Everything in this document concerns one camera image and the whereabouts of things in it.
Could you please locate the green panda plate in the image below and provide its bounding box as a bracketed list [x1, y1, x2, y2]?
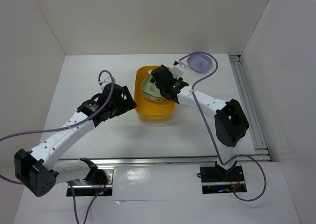
[141, 75, 162, 97]

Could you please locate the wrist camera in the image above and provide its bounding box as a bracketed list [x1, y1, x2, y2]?
[98, 77, 112, 91]
[170, 60, 187, 79]

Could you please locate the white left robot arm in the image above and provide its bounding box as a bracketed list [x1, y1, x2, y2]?
[14, 83, 137, 197]

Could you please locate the cream panda plate back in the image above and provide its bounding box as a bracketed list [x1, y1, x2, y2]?
[144, 94, 165, 103]

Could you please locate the yellow plastic bin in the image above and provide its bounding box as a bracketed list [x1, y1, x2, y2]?
[134, 66, 175, 122]

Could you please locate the purple plate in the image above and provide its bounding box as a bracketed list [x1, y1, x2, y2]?
[187, 53, 212, 74]

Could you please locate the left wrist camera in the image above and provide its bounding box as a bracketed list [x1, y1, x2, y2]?
[98, 77, 112, 91]

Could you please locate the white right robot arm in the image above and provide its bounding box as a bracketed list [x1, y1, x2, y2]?
[151, 65, 249, 181]

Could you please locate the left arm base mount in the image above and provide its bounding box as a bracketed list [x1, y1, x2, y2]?
[71, 166, 114, 197]

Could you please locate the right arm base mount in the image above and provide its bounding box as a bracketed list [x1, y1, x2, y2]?
[197, 166, 247, 194]

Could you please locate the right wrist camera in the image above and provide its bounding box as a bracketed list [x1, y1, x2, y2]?
[170, 60, 187, 79]

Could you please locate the aluminium table edge rail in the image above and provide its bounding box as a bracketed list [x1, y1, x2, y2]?
[59, 154, 220, 167]

